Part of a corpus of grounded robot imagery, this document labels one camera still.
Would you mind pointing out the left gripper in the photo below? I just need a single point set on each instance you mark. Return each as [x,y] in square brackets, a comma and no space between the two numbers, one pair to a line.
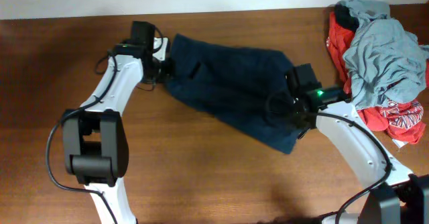
[167,72]

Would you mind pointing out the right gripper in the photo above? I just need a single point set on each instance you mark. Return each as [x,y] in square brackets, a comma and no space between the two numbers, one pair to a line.
[293,106]

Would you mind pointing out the navy blue shorts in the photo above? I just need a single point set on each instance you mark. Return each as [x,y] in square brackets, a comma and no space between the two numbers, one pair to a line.
[245,88]

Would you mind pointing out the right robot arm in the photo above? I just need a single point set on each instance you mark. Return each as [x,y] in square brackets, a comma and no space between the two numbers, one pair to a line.
[391,193]

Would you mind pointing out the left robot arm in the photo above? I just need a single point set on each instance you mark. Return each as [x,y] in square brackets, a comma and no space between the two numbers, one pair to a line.
[96,151]

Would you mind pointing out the grey t-shirt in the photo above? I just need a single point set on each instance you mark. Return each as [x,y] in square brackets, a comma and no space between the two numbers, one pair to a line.
[384,62]

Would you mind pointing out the red printed t-shirt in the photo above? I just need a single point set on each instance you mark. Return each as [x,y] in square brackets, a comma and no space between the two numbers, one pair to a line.
[401,121]

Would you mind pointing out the black garment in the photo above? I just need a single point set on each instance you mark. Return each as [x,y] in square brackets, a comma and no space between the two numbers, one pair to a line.
[344,18]

